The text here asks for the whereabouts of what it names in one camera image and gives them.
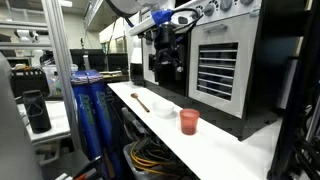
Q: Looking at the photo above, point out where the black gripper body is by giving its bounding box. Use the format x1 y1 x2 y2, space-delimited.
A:
148 23 187 68

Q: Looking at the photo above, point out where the red translucent plastic cup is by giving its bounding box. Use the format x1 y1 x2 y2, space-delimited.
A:
179 108 201 136

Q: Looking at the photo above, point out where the white bowl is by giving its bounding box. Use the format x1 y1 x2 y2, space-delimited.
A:
152 99 176 119

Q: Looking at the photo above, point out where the wooden spoon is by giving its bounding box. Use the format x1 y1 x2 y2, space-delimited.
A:
130 92 151 114

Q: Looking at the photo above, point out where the black computer monitor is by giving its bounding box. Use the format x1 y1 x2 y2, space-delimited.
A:
69 48 108 73
106 53 130 73

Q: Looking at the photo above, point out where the white slatted oven door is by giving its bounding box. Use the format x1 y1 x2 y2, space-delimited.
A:
188 13 252 120

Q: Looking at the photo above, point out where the blue hockey game box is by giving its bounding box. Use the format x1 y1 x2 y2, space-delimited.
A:
70 70 105 161
85 68 124 179

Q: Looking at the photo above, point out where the white toy kitchen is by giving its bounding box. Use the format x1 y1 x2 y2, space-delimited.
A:
128 0 311 141

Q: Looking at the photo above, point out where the white side table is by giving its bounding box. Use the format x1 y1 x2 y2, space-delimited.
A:
16 99 73 144

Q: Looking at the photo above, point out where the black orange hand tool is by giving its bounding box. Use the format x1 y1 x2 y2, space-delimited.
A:
71 155 104 180

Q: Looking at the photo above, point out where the black cylindrical speaker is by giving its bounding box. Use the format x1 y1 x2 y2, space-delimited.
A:
22 89 53 134

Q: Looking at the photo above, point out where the black metal rack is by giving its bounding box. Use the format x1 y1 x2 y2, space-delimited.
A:
266 0 320 180

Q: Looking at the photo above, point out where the black plastic crate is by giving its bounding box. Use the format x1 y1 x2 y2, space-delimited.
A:
9 68 51 99

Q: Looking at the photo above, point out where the grey oven door handle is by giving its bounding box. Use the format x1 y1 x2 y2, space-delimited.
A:
203 23 229 34

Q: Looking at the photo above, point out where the yellow cable bundle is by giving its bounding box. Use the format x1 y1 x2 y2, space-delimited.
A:
129 139 179 178

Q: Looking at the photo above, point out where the grey aluminium frame post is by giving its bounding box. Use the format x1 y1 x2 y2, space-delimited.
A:
40 0 83 153

